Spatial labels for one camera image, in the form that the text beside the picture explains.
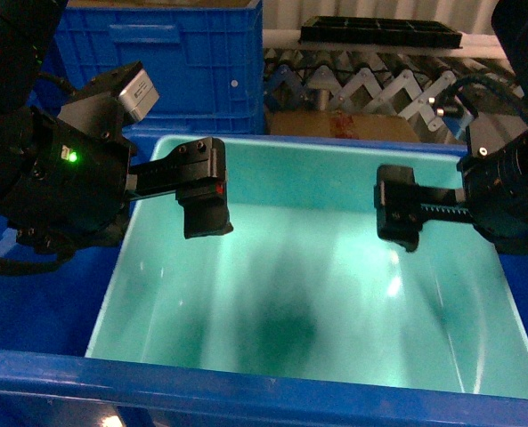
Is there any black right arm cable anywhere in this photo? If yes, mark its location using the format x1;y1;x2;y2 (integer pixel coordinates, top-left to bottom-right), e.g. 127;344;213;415
439;74;528;130

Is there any blue plastic crate behind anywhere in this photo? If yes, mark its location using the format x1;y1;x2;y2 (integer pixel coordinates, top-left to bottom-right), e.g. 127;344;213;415
43;1;264;135

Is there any expandable roller conveyor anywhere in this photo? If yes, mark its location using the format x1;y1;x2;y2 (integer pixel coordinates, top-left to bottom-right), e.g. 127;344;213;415
263;29;523;143

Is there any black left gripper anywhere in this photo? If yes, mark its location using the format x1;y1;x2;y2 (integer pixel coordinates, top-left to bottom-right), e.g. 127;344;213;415
4;62;233;254

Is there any turquoise plastic bin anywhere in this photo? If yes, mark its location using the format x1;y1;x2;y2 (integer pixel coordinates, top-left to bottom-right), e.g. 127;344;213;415
87;139;528;399

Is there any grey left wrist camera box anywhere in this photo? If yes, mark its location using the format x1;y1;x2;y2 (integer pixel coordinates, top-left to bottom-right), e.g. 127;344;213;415
118;61;159;125

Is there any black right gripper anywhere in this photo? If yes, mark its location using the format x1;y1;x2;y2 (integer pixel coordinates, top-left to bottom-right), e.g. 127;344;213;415
374;130;528;255

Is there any brown cardboard box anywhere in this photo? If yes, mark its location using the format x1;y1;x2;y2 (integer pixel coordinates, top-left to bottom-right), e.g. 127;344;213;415
268;110;420;142

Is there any black compartment tray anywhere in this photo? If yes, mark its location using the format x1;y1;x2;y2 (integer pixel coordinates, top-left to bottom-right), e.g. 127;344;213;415
299;16;462;49

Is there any dark blue plastic crate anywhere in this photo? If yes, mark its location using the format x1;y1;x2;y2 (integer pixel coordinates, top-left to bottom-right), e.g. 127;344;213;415
0;136;528;426

